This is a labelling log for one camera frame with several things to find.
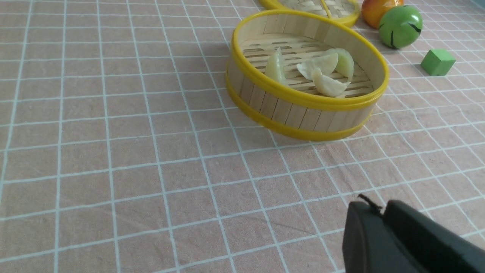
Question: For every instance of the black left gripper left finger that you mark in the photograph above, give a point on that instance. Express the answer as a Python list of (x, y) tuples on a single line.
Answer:
[(369, 246)]

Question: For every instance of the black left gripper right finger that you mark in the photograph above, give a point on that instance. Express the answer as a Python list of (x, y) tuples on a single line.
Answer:
[(434, 247)]

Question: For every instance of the white dumpling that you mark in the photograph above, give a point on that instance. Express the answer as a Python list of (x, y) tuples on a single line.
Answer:
[(275, 67), (327, 86)]

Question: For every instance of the greenish dumpling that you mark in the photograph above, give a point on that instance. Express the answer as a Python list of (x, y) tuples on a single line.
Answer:
[(345, 64)]

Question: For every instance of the pale dumpling bottom edge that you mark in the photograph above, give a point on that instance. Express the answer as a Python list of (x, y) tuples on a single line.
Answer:
[(326, 63)]

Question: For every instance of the yellow-rimmed bamboo steamer tray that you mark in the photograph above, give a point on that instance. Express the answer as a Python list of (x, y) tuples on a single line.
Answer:
[(298, 110)]

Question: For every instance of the yellow-rimmed woven steamer lid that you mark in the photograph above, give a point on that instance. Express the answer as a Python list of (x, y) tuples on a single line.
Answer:
[(345, 12)]

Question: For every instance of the green foam cube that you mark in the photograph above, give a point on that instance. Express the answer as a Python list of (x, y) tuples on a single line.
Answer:
[(438, 62)]

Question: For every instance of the green round toy fruit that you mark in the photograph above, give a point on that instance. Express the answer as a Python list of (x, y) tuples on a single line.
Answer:
[(400, 26)]

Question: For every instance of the orange yellow toy pear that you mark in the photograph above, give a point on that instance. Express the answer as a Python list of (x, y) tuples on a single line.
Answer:
[(373, 10)]

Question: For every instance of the pink checkered tablecloth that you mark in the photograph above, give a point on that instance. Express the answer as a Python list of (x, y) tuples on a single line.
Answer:
[(121, 151)]

